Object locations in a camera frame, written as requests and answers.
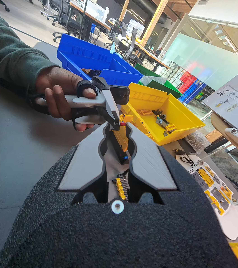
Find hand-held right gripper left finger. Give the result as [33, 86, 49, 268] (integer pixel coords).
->
[57, 122, 109, 191]

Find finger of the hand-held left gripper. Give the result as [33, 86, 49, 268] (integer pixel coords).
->
[102, 88, 121, 131]

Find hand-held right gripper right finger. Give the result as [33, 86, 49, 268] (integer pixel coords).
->
[126, 122, 178, 191]

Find lego instruction booklet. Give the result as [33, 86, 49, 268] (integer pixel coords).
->
[202, 64, 238, 134]

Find person's left forearm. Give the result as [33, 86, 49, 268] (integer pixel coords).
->
[0, 0, 62, 99]

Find yellow lego robot model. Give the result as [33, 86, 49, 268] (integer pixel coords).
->
[109, 114, 155, 165]

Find grey ribbed lego subassembly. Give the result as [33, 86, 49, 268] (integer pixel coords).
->
[112, 168, 130, 202]

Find tan and blue lego parts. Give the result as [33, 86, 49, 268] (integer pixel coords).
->
[80, 68, 102, 77]

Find black lego parts cluster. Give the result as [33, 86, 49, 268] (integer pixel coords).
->
[152, 109, 169, 124]

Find lego sticker sheet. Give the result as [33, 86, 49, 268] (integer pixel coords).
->
[187, 162, 234, 216]

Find person's left hand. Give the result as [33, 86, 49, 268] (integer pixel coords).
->
[36, 67, 97, 132]

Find large bubble wrap sheet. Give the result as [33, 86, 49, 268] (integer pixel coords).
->
[139, 75, 168, 86]

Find green plastic bin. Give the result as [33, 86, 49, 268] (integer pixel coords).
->
[134, 63, 161, 77]
[138, 80, 183, 99]

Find wooden office desk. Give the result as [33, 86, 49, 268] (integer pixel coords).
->
[136, 43, 171, 72]
[70, 0, 111, 42]

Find blue plastic bin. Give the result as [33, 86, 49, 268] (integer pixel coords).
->
[57, 33, 143, 87]

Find small bubble wrap piece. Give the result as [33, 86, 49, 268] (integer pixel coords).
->
[184, 131, 212, 155]

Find yellow plastic bin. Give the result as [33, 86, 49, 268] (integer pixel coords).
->
[121, 82, 206, 146]

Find stack of coloured crates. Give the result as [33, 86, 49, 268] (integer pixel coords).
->
[178, 71, 207, 104]

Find black cable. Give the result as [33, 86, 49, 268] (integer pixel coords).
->
[172, 148, 197, 168]

